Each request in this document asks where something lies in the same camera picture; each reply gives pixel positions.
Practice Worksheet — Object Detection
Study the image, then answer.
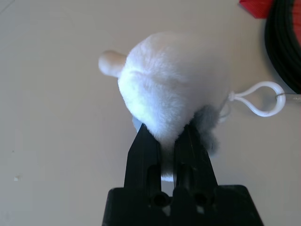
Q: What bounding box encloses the white plush keychain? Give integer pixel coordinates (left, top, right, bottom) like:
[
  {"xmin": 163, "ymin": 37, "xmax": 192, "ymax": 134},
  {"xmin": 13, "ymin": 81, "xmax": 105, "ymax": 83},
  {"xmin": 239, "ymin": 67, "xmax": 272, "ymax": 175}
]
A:
[{"xmin": 98, "ymin": 31, "xmax": 286, "ymax": 183}]

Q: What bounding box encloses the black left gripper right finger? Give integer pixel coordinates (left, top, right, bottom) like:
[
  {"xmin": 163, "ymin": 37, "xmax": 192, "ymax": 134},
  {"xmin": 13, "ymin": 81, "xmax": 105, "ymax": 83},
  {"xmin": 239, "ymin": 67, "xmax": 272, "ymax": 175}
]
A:
[{"xmin": 173, "ymin": 119, "xmax": 218, "ymax": 188}]

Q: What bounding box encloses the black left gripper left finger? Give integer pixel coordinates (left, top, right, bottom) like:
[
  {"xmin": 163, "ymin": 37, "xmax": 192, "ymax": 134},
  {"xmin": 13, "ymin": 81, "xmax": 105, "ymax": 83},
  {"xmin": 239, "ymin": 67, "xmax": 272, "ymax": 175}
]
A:
[{"xmin": 124, "ymin": 122, "xmax": 162, "ymax": 188}]

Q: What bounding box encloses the black and red paddle case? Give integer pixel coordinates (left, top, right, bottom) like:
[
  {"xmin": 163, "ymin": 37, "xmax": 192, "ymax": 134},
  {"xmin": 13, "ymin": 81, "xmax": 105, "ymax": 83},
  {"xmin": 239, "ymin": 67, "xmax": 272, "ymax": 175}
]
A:
[{"xmin": 238, "ymin": 0, "xmax": 301, "ymax": 95}]

